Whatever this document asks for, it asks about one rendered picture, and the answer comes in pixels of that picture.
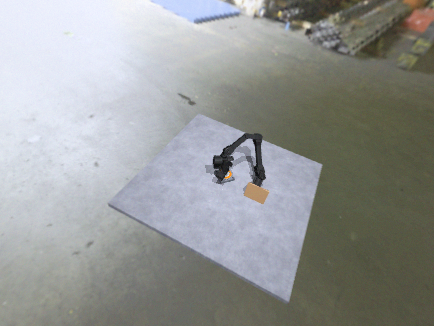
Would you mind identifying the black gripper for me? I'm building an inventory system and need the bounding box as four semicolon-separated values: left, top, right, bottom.
216;162;233;180

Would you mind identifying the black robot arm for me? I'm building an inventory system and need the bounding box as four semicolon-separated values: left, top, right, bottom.
213;133;266;187

